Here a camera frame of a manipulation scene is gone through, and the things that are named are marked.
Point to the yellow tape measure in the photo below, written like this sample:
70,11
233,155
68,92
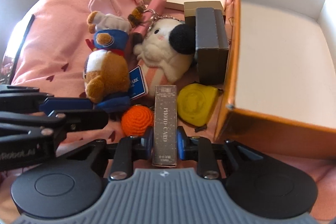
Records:
196,103

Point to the grey photo card box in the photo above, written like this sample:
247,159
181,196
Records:
165,126

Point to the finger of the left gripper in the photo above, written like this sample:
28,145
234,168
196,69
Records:
56,103
69,121

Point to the blue card tag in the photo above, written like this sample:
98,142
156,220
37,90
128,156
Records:
138,86

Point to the white dog plush keychain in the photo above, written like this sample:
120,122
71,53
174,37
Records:
166,53

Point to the orange cardboard storage box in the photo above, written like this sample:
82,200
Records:
279,93

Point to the pink mini backpack pouch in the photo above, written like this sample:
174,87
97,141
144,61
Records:
120,8

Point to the orange crochet ball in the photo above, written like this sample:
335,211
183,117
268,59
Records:
136,120

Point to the brown bear plush keychain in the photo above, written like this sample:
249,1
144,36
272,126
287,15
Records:
106,74

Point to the pink patterned bed quilt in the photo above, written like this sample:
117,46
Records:
52,59

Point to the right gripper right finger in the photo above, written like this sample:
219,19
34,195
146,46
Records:
200,150

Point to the dark grey small box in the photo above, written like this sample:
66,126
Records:
212,46

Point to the pink metallic tube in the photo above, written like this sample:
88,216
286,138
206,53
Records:
148,17

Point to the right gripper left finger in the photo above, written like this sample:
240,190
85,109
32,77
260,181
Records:
127,151

